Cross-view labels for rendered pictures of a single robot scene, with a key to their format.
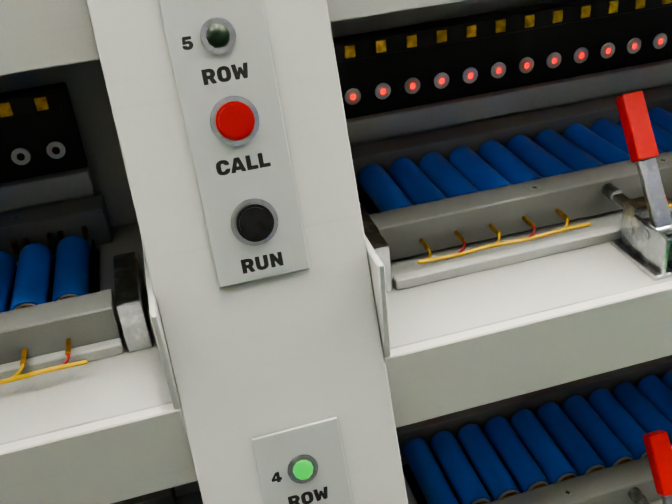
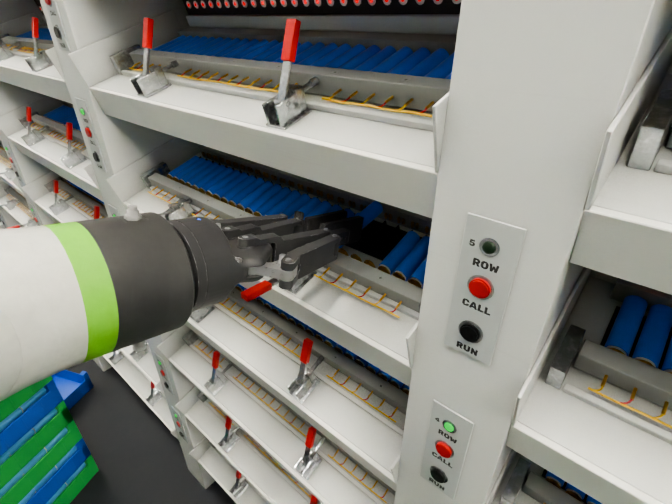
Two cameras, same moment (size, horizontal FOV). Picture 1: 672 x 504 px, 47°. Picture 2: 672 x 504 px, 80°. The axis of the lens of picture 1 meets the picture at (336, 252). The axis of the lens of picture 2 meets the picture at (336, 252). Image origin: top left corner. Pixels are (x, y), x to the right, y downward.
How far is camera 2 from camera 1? 0.20 m
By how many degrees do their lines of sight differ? 50
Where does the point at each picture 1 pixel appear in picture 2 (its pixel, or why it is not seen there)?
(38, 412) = (372, 324)
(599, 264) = not seen: outside the picture
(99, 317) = (414, 302)
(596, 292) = not seen: outside the picture
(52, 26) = (421, 200)
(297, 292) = (479, 369)
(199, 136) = (460, 283)
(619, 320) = not seen: outside the picture
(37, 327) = (391, 290)
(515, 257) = (659, 436)
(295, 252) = (484, 355)
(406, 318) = (547, 412)
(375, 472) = (482, 455)
